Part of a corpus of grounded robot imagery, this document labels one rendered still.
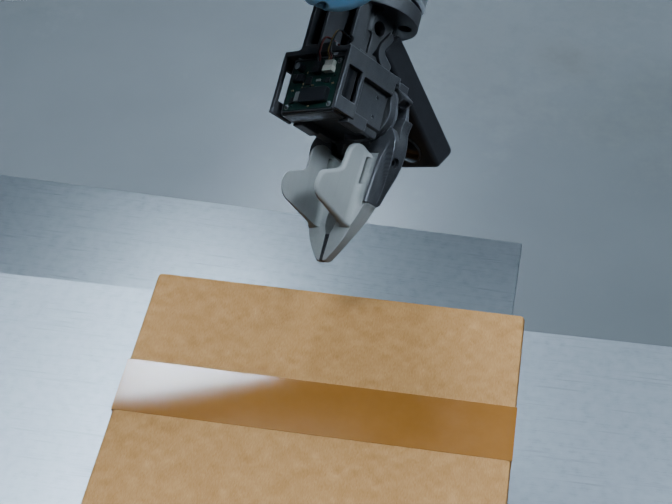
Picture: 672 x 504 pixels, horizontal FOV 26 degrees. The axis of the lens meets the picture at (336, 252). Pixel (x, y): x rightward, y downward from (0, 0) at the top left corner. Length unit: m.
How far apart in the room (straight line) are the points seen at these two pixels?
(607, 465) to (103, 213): 0.64
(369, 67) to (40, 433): 0.56
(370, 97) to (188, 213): 0.58
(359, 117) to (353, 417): 0.23
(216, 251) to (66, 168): 1.40
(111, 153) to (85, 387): 1.55
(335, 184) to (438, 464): 0.22
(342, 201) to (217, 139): 1.93
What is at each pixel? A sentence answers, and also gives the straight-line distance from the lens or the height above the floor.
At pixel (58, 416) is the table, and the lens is 1.49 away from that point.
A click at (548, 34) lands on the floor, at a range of 3.33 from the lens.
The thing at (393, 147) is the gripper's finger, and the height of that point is 1.24.
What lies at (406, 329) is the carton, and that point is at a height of 1.12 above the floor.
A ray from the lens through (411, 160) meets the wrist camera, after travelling 1.21.
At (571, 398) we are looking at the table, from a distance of 1.50.
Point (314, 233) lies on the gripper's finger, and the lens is 1.13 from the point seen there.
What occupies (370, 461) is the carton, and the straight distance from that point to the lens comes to 1.07.
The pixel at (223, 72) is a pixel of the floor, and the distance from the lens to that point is 3.20.
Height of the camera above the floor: 1.98
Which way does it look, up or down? 45 degrees down
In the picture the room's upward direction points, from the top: straight up
